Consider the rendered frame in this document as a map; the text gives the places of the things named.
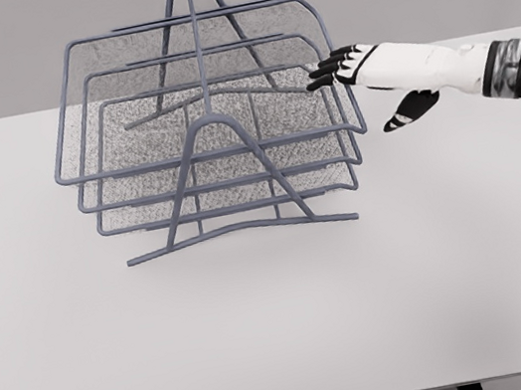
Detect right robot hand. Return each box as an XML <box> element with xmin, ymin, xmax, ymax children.
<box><xmin>299</xmin><ymin>28</ymin><xmax>453</xmax><ymax>146</ymax></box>

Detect grey mesh file tray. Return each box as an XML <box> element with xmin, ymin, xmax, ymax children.
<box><xmin>55</xmin><ymin>22</ymin><xmax>368</xmax><ymax>219</ymax></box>
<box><xmin>74</xmin><ymin>56</ymin><xmax>362</xmax><ymax>242</ymax></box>
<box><xmin>30</xmin><ymin>0</ymin><xmax>370</xmax><ymax>191</ymax></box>

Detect grey wire rack frame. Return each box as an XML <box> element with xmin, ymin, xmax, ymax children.
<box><xmin>80</xmin><ymin>0</ymin><xmax>362</xmax><ymax>269</ymax></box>

